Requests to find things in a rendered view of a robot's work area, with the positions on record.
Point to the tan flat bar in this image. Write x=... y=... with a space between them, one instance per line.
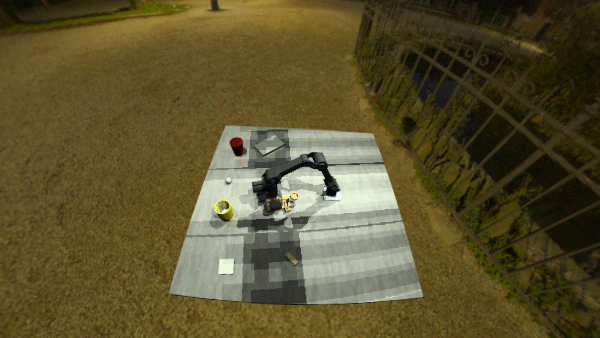
x=292 y=259

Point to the white flat rectangular panel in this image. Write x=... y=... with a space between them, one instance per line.
x=269 y=145

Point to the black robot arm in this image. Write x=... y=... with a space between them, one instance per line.
x=272 y=176

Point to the red plastic cup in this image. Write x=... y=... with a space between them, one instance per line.
x=237 y=145

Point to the yellow open cylinder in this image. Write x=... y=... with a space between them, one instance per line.
x=223 y=210

